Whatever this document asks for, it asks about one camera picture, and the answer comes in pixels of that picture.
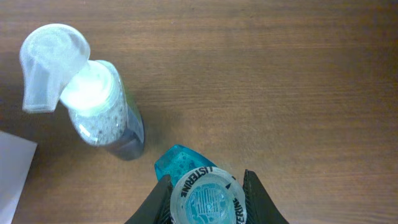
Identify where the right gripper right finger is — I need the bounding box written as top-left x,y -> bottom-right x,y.
243,169 -> 289,224

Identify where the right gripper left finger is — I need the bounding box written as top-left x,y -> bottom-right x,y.
125,174 -> 173,224

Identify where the teal mouthwash bottle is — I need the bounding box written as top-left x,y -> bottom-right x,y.
154,144 -> 248,224

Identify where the dark blue pump bottle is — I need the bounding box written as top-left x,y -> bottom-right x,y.
19,24 -> 145,161

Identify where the pink open cardboard box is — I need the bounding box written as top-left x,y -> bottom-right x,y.
1,131 -> 37,224

